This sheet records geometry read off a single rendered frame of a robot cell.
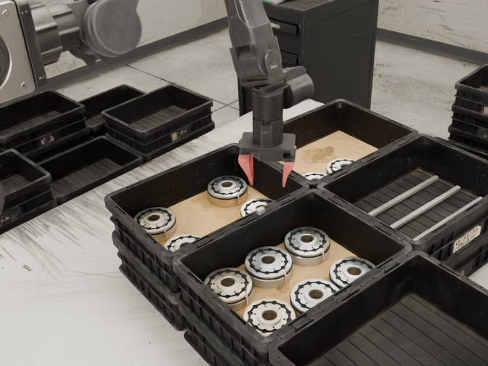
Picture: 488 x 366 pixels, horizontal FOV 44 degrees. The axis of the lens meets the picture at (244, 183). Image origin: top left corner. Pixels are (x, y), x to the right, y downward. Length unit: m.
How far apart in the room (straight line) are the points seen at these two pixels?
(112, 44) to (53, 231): 0.99
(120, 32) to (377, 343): 0.73
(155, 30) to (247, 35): 3.91
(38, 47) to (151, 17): 4.09
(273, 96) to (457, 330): 0.57
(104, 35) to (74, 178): 1.81
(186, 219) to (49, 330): 0.41
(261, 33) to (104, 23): 0.31
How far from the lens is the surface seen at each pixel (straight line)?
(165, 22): 5.00
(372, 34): 3.27
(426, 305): 1.29
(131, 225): 1.34
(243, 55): 1.08
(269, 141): 1.11
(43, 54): 0.84
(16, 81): 0.83
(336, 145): 1.79
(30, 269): 1.66
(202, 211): 1.52
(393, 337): 1.21
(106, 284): 1.55
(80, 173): 2.66
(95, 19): 0.86
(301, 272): 1.32
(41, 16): 0.84
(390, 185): 1.63
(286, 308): 1.20
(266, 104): 1.08
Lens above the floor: 1.71
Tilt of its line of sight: 33 degrees down
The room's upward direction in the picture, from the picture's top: 3 degrees counter-clockwise
